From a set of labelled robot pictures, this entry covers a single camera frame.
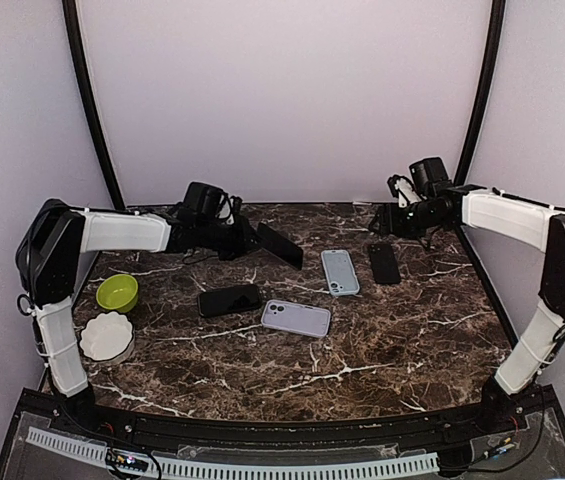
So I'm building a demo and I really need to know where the white slotted cable duct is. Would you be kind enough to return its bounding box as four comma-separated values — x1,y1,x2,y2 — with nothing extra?
25,427,439,479

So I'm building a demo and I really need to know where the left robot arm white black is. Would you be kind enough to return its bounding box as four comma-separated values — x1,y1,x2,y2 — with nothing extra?
15,182,258,436

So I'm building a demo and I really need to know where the black frame post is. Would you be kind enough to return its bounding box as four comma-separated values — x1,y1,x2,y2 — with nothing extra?
453,0,506,185
61,0,126,210

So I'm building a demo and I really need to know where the white fluted bowl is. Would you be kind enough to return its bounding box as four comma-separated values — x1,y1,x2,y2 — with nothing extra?
79,312,135,365

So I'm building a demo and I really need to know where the white silicone phone case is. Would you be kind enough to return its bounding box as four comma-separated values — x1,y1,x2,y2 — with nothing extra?
261,300,331,338

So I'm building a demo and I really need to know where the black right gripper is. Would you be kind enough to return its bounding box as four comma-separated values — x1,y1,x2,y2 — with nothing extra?
369,199,446,239

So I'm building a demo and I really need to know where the black table edge rail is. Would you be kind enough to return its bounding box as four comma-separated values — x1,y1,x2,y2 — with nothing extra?
1,386,565,459

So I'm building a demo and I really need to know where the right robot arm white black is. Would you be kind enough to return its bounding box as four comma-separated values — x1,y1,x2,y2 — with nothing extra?
377,157,565,396

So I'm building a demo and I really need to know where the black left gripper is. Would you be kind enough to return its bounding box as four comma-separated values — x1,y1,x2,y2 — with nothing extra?
197,214,267,260

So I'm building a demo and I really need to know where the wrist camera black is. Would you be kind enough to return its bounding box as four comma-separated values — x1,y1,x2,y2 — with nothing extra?
387,175,422,208
215,193,243,225

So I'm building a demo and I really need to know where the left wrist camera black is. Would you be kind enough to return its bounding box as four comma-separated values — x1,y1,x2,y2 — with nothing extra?
215,193,243,225

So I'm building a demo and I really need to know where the green bowl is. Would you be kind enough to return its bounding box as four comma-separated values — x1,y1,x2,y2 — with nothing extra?
96,274,139,313

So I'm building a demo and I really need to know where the black right frame post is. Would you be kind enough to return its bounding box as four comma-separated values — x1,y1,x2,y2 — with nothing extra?
453,0,506,185

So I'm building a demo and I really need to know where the small circuit board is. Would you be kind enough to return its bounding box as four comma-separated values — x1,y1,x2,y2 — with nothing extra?
105,449,149,473

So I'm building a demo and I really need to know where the black left frame post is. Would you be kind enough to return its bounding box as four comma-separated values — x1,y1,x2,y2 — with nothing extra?
61,0,126,210

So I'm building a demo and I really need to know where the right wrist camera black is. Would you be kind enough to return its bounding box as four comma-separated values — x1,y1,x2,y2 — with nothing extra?
387,175,422,208

